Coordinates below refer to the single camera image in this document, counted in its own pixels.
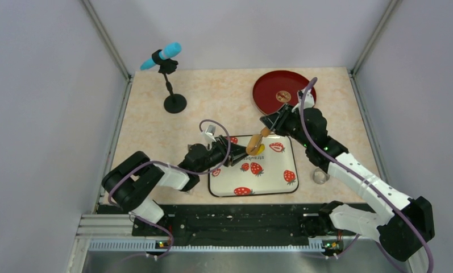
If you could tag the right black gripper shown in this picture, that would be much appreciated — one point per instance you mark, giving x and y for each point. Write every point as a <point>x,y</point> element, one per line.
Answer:
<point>278,120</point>

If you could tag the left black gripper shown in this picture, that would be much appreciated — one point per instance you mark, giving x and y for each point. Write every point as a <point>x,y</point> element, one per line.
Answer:
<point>237,153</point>

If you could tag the wooden roller pin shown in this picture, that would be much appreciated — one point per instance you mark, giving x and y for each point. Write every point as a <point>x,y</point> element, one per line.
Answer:
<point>256,141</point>

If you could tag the strawberry pattern white tray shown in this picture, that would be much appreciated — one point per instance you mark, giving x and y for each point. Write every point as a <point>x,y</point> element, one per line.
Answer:
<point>271,172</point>

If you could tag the metal ring cutter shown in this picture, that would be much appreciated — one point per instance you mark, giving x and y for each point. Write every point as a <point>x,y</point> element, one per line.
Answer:
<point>319,176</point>

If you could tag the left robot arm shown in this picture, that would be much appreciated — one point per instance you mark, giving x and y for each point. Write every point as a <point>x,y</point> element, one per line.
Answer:
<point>130,183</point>

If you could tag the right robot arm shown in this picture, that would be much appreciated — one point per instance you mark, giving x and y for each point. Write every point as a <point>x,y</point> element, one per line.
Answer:
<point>402,225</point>

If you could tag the yellow dough ball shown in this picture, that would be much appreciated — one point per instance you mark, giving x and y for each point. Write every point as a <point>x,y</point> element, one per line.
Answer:
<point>261,149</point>

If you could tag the red round tray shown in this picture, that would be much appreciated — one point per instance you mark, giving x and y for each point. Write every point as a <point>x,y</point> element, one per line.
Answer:
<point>276,88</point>

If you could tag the black microphone stand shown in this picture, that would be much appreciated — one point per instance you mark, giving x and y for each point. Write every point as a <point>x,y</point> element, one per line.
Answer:
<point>174,103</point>

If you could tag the blue microphone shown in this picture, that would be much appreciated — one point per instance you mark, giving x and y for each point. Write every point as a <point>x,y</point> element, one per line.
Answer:
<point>162,55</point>

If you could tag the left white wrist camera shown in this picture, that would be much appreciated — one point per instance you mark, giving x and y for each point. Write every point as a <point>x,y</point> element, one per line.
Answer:
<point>208,134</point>

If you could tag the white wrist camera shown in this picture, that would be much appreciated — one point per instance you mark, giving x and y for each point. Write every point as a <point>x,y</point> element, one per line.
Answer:
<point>208,134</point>
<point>305,99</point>

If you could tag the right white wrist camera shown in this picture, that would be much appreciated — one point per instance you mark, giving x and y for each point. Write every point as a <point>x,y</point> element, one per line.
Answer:
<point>305,99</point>

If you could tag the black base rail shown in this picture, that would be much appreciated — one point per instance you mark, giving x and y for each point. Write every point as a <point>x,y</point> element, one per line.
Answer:
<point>246,224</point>

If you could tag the aluminium frame bar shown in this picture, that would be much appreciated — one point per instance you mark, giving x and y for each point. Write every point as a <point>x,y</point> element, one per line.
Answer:
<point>114,232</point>

